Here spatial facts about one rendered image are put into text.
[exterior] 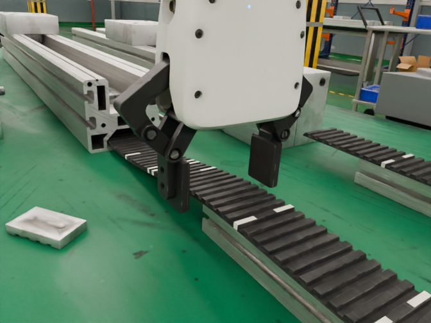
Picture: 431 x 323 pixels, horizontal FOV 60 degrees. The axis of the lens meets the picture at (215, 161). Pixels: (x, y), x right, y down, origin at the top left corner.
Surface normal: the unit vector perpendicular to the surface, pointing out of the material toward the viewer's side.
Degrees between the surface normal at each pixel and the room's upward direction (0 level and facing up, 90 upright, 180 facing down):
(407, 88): 90
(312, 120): 90
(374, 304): 0
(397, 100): 90
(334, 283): 1
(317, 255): 1
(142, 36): 90
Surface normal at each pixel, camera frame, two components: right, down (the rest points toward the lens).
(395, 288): 0.06, -0.92
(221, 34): 0.49, 0.34
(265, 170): -0.83, 0.18
